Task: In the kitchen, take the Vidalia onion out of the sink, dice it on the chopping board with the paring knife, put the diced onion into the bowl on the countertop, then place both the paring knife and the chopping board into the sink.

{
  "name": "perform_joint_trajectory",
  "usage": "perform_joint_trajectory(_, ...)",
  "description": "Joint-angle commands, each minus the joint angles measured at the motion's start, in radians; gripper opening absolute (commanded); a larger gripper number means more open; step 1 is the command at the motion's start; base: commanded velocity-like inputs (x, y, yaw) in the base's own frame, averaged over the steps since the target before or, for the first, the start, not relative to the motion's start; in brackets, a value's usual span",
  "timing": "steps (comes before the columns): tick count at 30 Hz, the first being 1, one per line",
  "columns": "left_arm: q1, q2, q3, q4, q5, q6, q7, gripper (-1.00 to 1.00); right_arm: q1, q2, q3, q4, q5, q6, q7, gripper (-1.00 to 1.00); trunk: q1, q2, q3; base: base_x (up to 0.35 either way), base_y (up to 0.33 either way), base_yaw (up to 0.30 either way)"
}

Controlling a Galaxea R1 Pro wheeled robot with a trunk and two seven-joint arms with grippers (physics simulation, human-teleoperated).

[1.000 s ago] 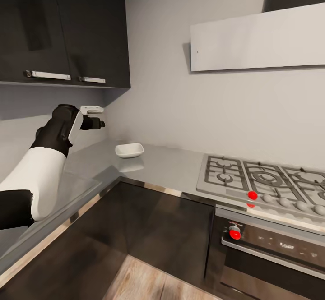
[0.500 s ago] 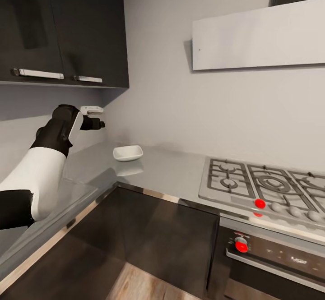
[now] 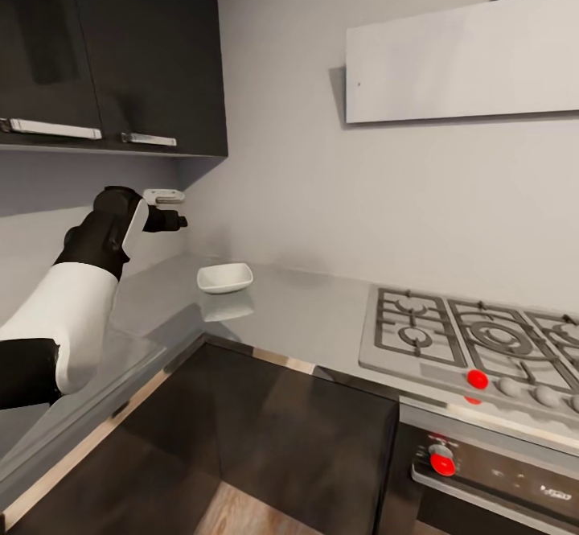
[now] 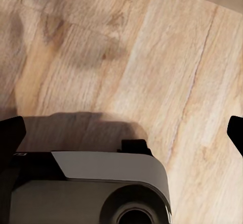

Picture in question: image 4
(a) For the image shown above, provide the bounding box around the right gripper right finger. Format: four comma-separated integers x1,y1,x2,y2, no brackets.
227,116,243,156

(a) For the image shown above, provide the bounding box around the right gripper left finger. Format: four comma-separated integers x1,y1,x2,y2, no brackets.
0,116,26,176

